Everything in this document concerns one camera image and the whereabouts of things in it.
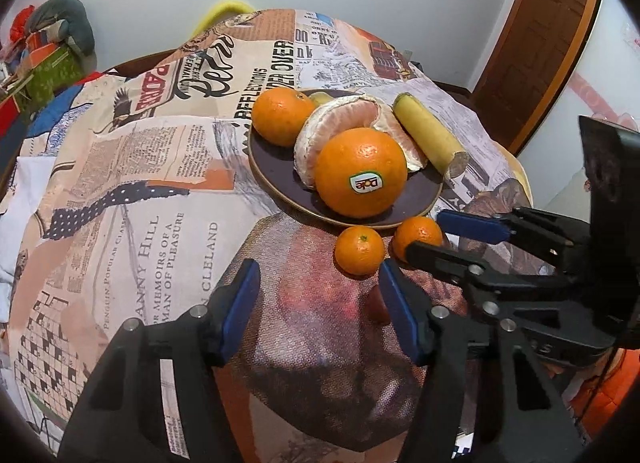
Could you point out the yellow foam tube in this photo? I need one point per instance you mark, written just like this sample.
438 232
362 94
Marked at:
225 7

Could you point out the orange quilted garment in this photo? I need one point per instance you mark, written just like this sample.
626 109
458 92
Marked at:
610 393

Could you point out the small mandarin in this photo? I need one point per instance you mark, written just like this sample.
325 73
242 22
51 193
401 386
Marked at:
417 235
359 250

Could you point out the peeled sugarcane piece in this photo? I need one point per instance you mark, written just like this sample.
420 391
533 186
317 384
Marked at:
321 98

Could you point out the white wardrobe door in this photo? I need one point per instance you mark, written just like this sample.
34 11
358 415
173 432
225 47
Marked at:
565 108

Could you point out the half banana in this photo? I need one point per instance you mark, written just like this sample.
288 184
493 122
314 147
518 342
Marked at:
430 135

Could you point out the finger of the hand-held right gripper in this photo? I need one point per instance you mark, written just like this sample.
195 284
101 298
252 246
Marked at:
470 225
435 255

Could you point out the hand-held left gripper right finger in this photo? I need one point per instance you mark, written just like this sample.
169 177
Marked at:
400 313

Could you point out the colourful printed box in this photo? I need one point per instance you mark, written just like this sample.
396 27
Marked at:
47 48

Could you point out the dark wooden bed frame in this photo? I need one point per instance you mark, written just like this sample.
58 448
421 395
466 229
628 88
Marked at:
135 60

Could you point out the large orange with sticker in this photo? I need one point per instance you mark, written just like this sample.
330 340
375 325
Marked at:
360 163

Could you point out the red plastic bag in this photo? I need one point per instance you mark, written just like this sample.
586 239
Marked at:
21 20

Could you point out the printed newspaper pattern blanket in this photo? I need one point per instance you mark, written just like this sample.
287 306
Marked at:
150 183

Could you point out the brown wooden door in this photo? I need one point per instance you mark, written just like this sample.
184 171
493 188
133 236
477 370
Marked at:
540 43

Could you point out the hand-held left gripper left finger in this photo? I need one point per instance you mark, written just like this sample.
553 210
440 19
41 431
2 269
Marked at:
240 303

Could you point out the red box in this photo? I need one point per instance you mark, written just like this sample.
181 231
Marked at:
10 120

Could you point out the green printed box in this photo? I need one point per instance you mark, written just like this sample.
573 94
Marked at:
50 75

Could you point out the purple plate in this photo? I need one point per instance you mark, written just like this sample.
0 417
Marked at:
280 178

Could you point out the white bed sheet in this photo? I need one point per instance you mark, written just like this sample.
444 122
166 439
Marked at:
25 208

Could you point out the large plain orange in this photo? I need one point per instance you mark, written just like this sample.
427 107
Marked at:
280 115

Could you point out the peeled pomelo segment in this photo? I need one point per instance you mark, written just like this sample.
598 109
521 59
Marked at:
325 128
407 143

